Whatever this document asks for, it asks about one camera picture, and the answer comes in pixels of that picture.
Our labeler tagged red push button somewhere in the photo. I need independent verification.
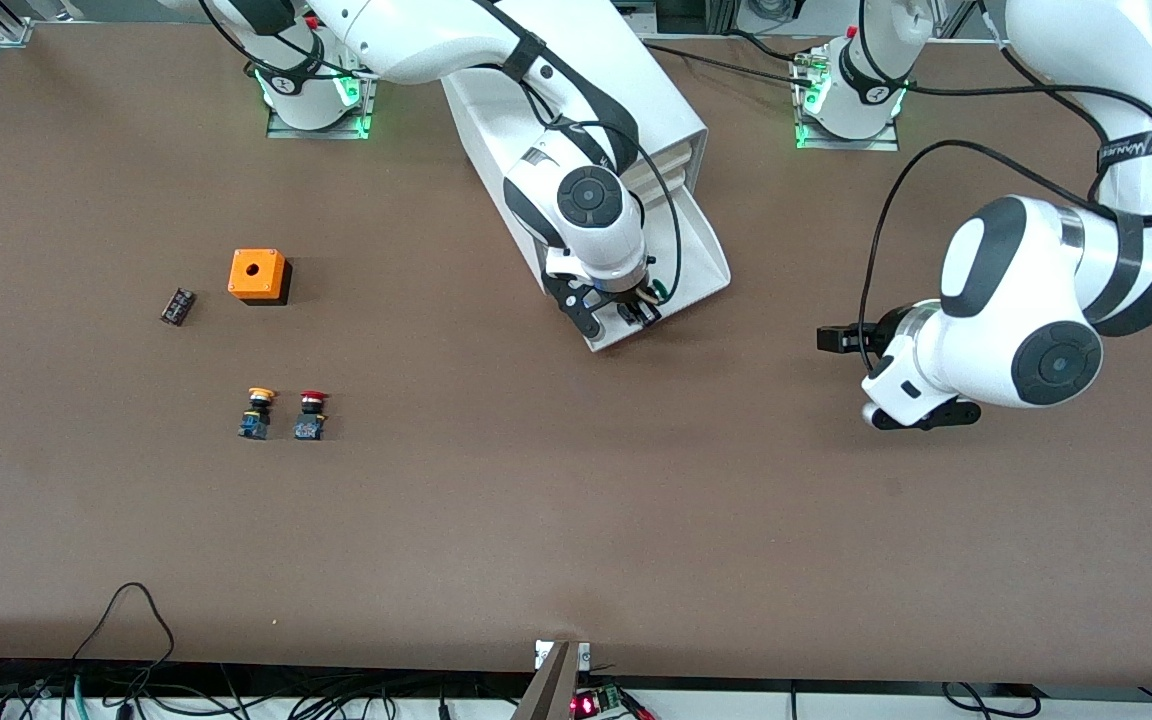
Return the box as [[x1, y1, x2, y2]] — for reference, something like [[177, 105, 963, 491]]
[[294, 390, 330, 442]]

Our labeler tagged yellow push button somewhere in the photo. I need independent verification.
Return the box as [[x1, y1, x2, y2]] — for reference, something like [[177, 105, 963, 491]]
[[239, 386, 277, 442]]

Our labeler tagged circuit board with red light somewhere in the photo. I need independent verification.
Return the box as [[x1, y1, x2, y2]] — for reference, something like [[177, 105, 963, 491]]
[[572, 684, 629, 719]]

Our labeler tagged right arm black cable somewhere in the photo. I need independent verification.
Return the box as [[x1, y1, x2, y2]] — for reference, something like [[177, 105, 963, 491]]
[[198, 0, 685, 301]]

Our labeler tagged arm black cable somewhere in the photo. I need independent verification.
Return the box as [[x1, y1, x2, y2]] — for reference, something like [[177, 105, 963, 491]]
[[856, 0, 1152, 376], [198, 0, 685, 301]]

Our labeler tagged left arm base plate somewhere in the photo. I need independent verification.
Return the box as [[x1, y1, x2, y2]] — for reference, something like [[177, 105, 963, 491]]
[[793, 45, 902, 153]]

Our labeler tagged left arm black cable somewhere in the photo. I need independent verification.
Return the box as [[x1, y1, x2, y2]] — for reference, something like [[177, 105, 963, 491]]
[[856, 0, 1152, 376]]

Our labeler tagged black table cable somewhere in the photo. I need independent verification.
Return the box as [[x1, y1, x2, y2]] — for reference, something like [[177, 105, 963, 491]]
[[641, 30, 822, 89]]

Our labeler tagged small metal bracket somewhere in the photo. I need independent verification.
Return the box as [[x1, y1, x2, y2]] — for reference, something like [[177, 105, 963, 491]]
[[534, 640, 592, 671]]

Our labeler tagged orange button enclosure box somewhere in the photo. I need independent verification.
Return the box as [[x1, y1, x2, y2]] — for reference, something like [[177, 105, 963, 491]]
[[228, 249, 293, 307]]

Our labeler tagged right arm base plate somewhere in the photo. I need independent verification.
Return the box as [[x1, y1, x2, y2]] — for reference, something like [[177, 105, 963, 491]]
[[266, 70, 379, 140]]

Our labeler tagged grey metal camera beam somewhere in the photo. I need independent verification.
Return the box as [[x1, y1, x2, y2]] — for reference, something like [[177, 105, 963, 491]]
[[511, 643, 580, 720]]

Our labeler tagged black looped cable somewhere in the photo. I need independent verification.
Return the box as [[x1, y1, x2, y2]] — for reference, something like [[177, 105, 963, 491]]
[[71, 582, 177, 691]]

